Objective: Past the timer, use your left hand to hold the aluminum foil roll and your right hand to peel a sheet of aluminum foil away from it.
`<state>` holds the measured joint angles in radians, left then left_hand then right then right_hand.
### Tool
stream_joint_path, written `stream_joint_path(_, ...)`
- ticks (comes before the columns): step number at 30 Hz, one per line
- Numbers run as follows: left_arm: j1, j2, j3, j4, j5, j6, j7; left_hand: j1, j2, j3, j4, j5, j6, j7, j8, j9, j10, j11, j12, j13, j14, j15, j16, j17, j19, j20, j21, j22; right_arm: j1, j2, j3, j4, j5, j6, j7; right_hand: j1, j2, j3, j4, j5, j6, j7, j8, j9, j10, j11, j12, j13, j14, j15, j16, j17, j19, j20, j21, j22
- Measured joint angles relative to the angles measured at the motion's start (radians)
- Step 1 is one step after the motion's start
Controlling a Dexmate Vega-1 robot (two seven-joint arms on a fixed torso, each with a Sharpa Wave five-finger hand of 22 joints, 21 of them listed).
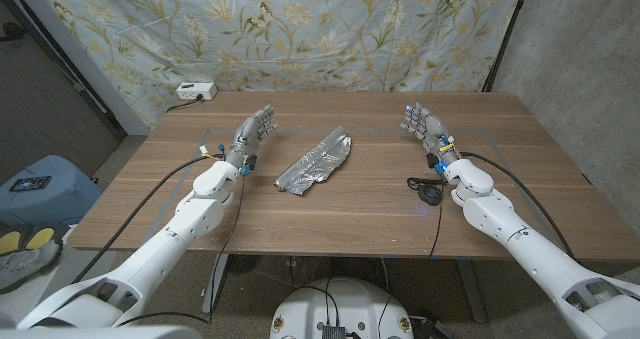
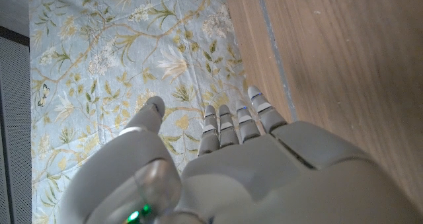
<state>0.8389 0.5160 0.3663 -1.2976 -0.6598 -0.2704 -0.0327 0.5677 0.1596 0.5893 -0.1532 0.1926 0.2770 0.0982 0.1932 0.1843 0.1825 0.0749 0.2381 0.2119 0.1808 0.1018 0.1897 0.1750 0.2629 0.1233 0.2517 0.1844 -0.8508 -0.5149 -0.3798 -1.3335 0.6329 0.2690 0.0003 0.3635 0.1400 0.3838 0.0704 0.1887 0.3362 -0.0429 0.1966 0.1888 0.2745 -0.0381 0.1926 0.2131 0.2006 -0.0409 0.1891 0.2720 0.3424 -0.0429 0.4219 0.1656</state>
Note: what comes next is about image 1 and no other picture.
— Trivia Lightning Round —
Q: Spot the white power outlet box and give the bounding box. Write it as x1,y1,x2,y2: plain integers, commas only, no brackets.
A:
175,81,219,102

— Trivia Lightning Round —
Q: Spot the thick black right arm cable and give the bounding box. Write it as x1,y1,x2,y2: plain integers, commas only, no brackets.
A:
459,151,576,260

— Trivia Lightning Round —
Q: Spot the aluminum foil roll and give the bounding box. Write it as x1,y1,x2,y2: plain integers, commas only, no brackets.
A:
272,125,353,197

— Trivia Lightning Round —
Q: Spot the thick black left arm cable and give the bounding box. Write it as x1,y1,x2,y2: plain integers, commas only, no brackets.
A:
72,153,221,285

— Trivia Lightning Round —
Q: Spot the white wall trim post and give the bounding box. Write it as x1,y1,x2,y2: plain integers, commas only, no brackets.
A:
7,0,151,136

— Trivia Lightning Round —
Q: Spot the black shoe yellow insole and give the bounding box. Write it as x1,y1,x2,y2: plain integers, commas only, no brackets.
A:
23,223,69,253
0,227,24,256

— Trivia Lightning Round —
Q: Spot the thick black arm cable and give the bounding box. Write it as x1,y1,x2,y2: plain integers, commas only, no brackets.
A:
72,153,221,285
459,151,576,260

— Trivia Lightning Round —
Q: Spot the black outlet power cord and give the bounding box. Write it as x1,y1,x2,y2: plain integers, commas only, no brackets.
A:
165,93,205,114

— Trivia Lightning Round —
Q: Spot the black timer with lanyard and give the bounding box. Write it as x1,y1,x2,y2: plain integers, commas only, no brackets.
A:
406,176,449,207

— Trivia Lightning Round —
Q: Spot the thin black left wrist cable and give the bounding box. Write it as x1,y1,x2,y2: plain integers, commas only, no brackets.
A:
117,173,247,328

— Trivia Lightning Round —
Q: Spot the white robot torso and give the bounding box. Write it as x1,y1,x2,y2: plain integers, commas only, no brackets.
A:
268,277,415,339

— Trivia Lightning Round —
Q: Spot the grey metal table leg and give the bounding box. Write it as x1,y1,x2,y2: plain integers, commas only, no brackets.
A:
201,253,230,314
454,258,489,324

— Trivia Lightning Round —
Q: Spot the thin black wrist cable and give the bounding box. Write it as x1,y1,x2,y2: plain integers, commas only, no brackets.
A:
117,173,247,328
428,203,445,260

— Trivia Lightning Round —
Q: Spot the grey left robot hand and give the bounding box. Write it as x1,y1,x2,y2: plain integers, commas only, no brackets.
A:
224,103,279,170

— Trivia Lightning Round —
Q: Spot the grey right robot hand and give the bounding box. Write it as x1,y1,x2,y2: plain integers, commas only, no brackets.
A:
399,102,460,166

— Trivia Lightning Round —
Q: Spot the grey sneaker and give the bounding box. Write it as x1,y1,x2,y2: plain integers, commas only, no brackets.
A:
0,241,62,295

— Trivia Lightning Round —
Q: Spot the floral printed backdrop cloth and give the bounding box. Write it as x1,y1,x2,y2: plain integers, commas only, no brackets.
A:
29,0,529,130

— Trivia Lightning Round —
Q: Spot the blue grey plastic bin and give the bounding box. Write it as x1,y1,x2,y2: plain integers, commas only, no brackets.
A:
0,154,104,226

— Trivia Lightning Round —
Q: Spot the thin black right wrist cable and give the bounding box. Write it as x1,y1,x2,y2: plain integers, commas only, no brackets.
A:
428,203,445,260

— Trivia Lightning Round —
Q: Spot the black backdrop stand pole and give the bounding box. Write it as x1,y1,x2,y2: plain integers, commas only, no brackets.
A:
482,0,531,93

